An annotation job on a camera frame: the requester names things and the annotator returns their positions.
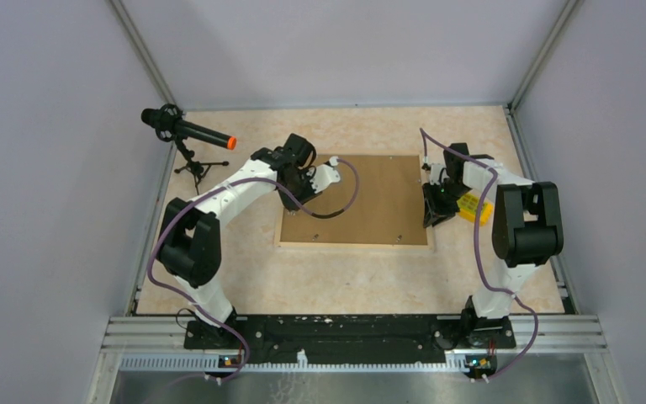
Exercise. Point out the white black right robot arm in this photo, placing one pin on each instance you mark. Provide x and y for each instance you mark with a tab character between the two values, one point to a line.
526	232

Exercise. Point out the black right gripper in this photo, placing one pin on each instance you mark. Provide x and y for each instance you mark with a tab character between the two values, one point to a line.
434	212

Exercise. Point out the black microphone orange tip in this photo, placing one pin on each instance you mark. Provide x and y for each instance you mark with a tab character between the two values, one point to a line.
170	125

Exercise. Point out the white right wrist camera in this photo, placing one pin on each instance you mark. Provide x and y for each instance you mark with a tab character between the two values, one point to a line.
435	171

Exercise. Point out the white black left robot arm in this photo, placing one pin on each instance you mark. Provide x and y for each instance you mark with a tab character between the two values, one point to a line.
189	246

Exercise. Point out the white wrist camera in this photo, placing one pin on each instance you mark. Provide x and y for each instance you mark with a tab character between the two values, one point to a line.
435	171
322	176

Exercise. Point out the aluminium front rail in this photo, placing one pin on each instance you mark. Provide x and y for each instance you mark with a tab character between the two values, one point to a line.
156	343

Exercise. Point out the black tripod microphone stand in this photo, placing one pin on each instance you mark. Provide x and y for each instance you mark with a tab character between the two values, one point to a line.
197	169

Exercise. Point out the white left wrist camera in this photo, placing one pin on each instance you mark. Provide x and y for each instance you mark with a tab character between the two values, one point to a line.
322	176

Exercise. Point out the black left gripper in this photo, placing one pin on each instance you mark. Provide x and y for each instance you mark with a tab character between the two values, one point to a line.
309	194

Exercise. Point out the white wooden picture frame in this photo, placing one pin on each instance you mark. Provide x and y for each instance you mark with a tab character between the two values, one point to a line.
387	213

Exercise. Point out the yellow green toy window block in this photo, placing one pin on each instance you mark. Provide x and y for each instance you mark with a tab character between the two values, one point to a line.
468	206

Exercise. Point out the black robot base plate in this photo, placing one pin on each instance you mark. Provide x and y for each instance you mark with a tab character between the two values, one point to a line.
352	339

